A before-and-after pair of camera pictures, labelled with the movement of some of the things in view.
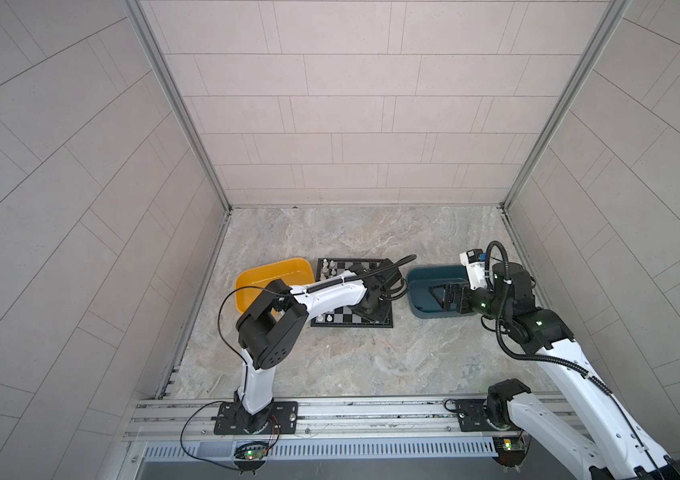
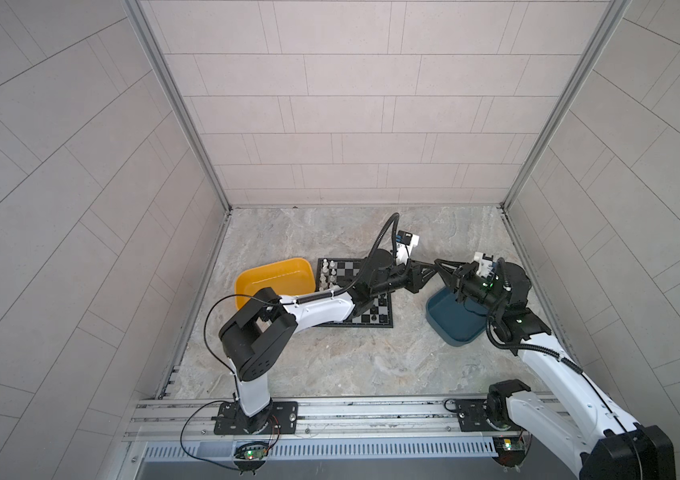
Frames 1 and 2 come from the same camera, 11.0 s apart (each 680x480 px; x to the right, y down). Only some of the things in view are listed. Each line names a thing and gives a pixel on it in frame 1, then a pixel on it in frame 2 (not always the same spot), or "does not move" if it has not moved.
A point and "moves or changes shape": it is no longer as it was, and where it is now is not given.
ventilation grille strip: [480, 446] does not move
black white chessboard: [345, 316] does not move
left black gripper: [386, 305] → [409, 273]
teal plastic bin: [422, 302] moves or changes shape
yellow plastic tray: [250, 284] does not move
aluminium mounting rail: [410, 419] does not move
